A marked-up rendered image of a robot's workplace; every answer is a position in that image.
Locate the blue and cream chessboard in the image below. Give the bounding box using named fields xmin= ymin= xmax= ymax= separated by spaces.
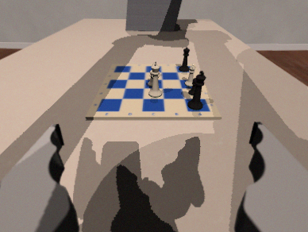
xmin=85 ymin=64 xmax=221 ymax=120

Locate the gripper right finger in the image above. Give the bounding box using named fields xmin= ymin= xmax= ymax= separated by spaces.
xmin=234 ymin=122 xmax=308 ymax=232

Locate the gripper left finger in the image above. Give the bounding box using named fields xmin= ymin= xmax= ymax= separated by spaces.
xmin=0 ymin=124 xmax=79 ymax=232

